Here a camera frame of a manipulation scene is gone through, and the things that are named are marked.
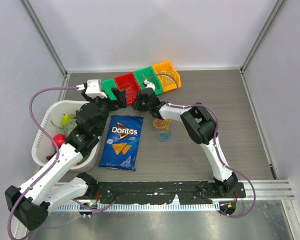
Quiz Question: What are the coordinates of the green melon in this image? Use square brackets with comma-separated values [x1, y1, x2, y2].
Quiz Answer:
[63, 119, 77, 138]

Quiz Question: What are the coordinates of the frame post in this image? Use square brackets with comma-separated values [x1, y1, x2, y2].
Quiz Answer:
[240, 0, 287, 75]
[20, 0, 68, 77]

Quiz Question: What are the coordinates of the left green bin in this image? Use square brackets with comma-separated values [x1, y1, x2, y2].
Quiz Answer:
[102, 78, 118, 100]

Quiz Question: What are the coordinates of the red bin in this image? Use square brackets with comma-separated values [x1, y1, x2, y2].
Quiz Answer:
[114, 72, 141, 105]

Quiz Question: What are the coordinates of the right green bin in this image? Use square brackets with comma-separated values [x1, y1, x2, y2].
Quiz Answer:
[133, 66, 163, 95]

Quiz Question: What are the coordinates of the left frame post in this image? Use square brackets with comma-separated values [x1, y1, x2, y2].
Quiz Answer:
[20, 0, 68, 77]

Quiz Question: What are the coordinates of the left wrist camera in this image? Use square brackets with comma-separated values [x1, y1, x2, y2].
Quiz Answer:
[76, 79, 107, 99]

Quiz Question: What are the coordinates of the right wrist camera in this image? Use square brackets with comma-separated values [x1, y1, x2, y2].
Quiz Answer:
[142, 79, 156, 91]

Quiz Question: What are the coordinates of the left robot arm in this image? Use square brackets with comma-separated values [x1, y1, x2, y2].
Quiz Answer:
[4, 83, 127, 231]

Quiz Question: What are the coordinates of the green bin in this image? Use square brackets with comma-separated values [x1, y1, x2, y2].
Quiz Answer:
[133, 66, 163, 95]
[102, 78, 118, 100]

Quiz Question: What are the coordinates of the white fruit basket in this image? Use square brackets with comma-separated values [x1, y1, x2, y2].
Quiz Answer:
[31, 100, 101, 172]

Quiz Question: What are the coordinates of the yellow green pear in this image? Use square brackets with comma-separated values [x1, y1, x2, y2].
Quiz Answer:
[61, 114, 74, 127]

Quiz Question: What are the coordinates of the white slotted cable duct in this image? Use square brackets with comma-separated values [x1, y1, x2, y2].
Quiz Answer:
[55, 201, 220, 212]

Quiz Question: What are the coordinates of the orange bin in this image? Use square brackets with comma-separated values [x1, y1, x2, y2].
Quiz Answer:
[152, 61, 182, 93]

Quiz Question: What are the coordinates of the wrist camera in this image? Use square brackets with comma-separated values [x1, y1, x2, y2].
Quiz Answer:
[76, 79, 107, 99]
[142, 79, 156, 91]

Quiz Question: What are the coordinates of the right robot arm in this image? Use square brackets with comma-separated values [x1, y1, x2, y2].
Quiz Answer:
[132, 88, 238, 198]

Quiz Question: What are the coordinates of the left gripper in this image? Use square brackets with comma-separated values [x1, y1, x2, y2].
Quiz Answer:
[81, 87, 126, 134]

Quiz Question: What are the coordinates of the red apple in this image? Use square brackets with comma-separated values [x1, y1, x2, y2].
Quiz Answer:
[53, 133, 66, 148]

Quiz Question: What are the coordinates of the blue Doritos chip bag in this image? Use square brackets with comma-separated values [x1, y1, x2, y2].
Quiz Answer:
[98, 115, 144, 171]

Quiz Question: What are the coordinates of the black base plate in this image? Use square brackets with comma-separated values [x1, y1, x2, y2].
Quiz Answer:
[67, 180, 247, 205]

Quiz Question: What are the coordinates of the right frame post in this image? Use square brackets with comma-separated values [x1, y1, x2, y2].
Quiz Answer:
[240, 0, 287, 75]

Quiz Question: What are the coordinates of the white thin cable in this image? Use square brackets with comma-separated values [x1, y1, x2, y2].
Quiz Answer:
[158, 69, 178, 87]
[159, 68, 178, 88]

